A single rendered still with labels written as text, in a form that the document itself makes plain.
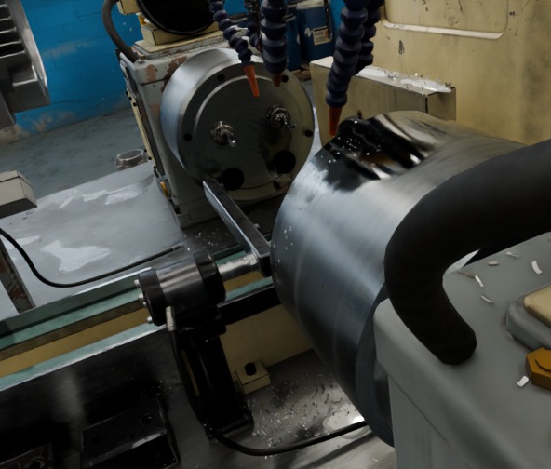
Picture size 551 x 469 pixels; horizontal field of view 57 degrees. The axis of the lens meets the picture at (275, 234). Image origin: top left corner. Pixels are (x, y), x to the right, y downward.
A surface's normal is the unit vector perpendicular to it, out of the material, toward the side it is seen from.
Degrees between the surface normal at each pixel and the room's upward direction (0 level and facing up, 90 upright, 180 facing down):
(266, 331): 90
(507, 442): 45
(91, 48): 90
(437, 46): 90
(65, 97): 90
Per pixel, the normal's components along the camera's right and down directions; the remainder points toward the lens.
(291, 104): 0.36, 0.40
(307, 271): -0.91, -0.05
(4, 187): 0.19, -0.15
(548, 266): -0.18, -0.85
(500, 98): -0.91, 0.33
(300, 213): -0.82, -0.29
